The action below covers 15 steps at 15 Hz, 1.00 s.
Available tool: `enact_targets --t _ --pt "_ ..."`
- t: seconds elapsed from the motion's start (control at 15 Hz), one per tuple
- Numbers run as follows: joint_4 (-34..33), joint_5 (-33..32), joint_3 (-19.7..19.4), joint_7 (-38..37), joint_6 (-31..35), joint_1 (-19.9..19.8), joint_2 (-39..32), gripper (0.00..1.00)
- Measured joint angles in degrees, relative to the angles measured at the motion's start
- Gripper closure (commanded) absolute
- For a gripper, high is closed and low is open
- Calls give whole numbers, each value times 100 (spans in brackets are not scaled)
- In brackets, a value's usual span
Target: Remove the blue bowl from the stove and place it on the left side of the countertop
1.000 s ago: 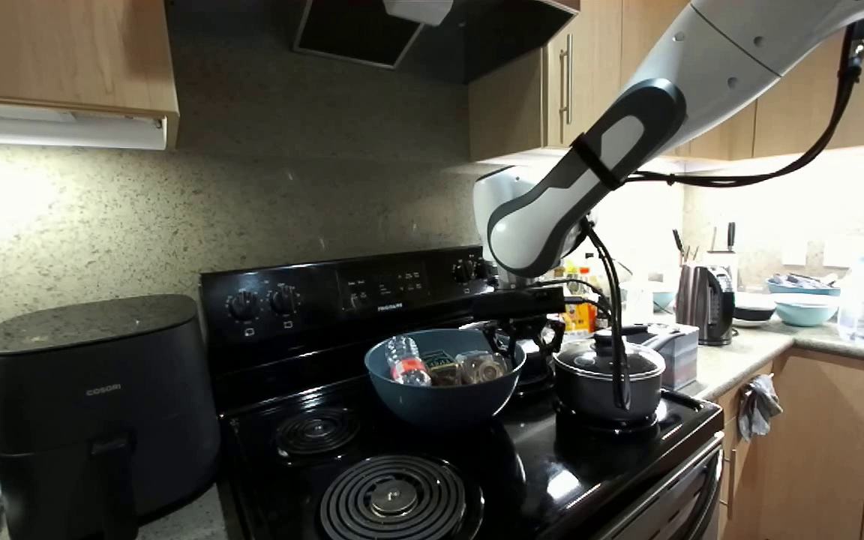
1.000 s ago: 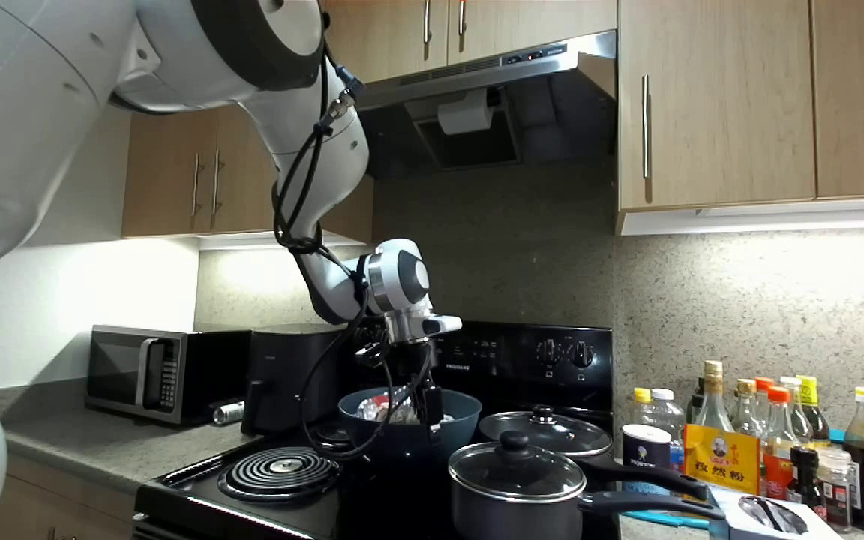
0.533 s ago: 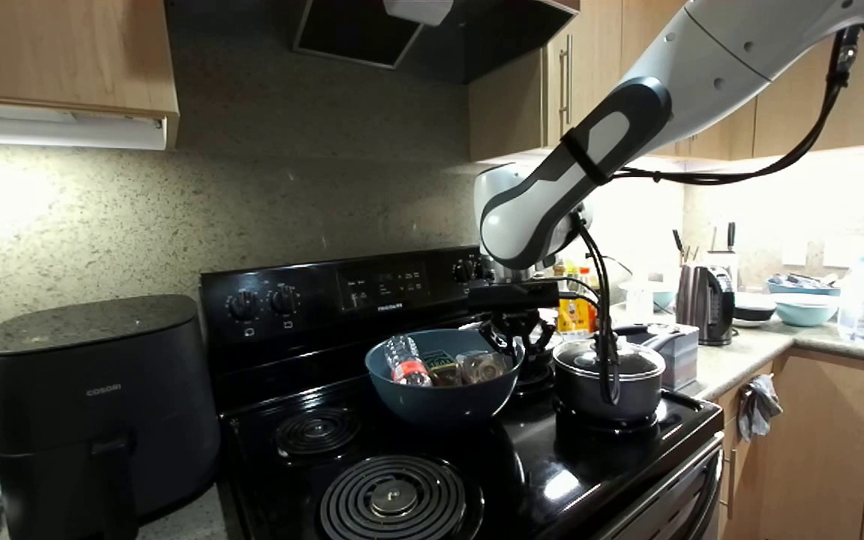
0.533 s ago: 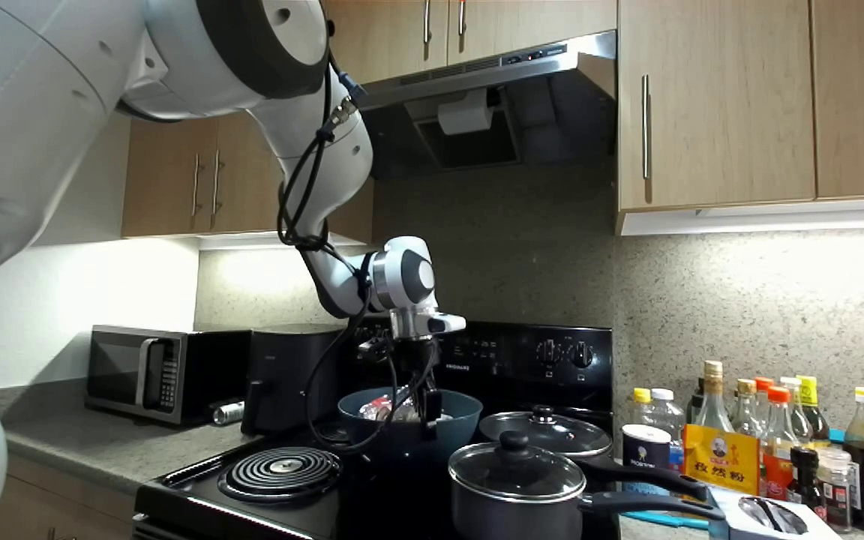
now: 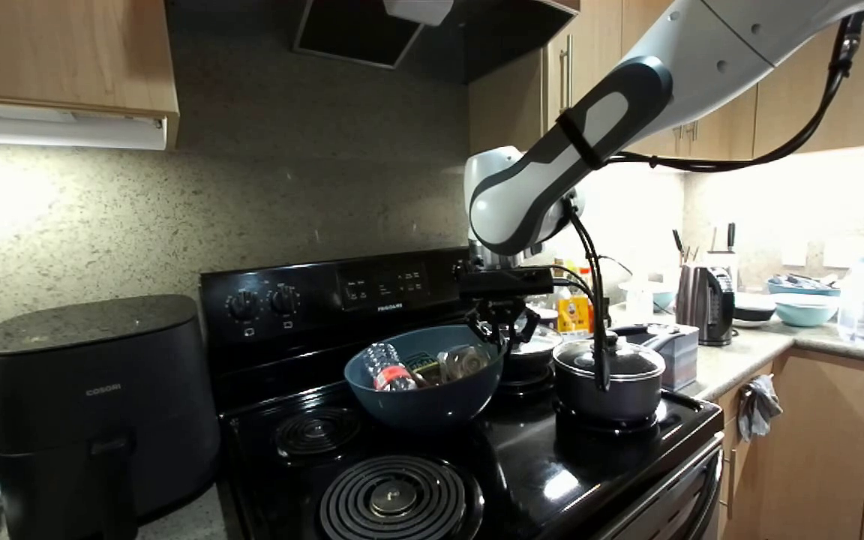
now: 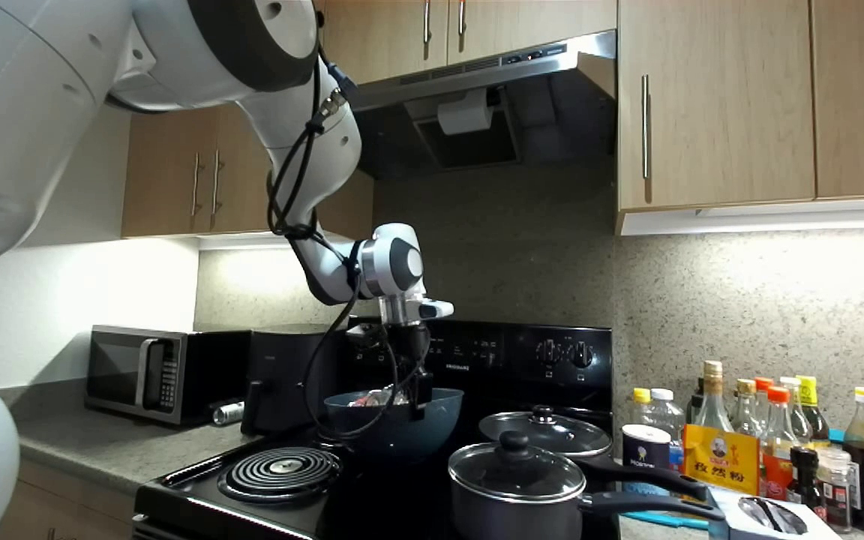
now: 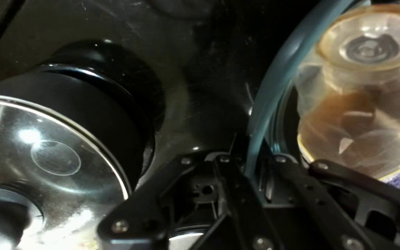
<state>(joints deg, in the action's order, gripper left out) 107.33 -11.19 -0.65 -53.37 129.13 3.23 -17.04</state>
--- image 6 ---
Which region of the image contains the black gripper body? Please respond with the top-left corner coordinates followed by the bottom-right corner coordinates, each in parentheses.
top-left (382, 314), bottom-right (437, 374)

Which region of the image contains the blue bowl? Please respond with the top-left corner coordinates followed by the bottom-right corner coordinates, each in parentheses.
top-left (320, 383), bottom-right (469, 471)

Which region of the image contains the black electric stove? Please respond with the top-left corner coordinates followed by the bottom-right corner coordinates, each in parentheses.
top-left (128, 314), bottom-right (716, 540)

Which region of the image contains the black countertop appliance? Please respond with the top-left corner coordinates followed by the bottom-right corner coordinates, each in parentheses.
top-left (239, 326), bottom-right (350, 437)

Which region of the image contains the glass pot lid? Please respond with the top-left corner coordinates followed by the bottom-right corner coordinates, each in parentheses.
top-left (448, 428), bottom-right (592, 508)
top-left (476, 403), bottom-right (616, 463)

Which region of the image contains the black coil burner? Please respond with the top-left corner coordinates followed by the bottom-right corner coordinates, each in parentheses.
top-left (217, 445), bottom-right (344, 508)

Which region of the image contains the silver metal cylinder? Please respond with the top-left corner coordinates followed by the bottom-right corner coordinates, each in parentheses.
top-left (209, 399), bottom-right (248, 428)

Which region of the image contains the small yellow-capped clear bottle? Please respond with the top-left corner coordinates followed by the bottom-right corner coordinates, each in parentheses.
top-left (623, 388), bottom-right (658, 428)

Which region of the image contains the black jar with white lid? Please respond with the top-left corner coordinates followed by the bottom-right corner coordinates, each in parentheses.
top-left (619, 419), bottom-right (675, 473)

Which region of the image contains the white hood light cover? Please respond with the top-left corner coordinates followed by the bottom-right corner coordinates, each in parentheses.
top-left (435, 90), bottom-right (495, 137)

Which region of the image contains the white-capped clear bottle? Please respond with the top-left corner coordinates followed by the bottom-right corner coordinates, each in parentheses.
top-left (649, 388), bottom-right (687, 473)

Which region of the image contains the steel range hood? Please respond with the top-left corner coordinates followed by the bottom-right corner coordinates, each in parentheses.
top-left (335, 28), bottom-right (622, 183)

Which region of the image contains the teal flat object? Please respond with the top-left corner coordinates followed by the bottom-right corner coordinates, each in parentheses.
top-left (619, 508), bottom-right (716, 540)

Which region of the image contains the black and silver microwave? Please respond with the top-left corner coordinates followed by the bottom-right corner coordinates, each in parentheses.
top-left (85, 324), bottom-right (255, 433)

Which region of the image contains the tall gold-capped bottle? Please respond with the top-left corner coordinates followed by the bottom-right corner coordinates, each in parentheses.
top-left (697, 358), bottom-right (735, 436)

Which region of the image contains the yellow printed box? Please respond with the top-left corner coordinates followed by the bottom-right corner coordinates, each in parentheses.
top-left (680, 422), bottom-right (764, 495)

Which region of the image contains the yellow-capped pale bottle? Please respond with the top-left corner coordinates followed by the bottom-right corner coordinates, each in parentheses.
top-left (728, 374), bottom-right (763, 437)

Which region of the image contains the orange-capped red-label bottle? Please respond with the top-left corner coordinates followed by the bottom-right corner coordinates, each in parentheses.
top-left (755, 388), bottom-right (803, 500)

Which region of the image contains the wooden base cabinet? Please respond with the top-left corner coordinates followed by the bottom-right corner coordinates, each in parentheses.
top-left (0, 454), bottom-right (141, 540)

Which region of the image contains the white toaster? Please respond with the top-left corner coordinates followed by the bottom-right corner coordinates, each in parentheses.
top-left (707, 486), bottom-right (842, 540)

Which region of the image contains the green-capped dark bottle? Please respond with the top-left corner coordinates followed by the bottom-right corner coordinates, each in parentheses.
top-left (794, 371), bottom-right (834, 445)

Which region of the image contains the small dark bottle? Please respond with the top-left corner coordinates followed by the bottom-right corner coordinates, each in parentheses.
top-left (789, 445), bottom-right (822, 510)

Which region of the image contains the white and red jar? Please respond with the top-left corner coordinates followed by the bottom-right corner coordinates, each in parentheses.
top-left (815, 445), bottom-right (855, 533)

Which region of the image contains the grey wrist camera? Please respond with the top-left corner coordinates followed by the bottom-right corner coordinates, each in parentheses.
top-left (418, 295), bottom-right (460, 324)

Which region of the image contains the black pot with long handle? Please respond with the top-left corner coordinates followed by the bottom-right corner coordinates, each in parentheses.
top-left (448, 467), bottom-right (733, 540)

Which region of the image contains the wooden wall cabinet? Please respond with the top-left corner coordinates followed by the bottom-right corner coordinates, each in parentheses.
top-left (116, 103), bottom-right (377, 244)
top-left (313, 0), bottom-right (622, 95)
top-left (616, 0), bottom-right (864, 214)

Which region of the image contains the long silver cabinet handle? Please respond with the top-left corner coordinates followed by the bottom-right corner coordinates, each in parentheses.
top-left (639, 72), bottom-right (653, 210)

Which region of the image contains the short silver cabinet handle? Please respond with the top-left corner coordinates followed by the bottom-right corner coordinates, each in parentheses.
top-left (419, 0), bottom-right (437, 62)
top-left (452, 0), bottom-right (471, 57)

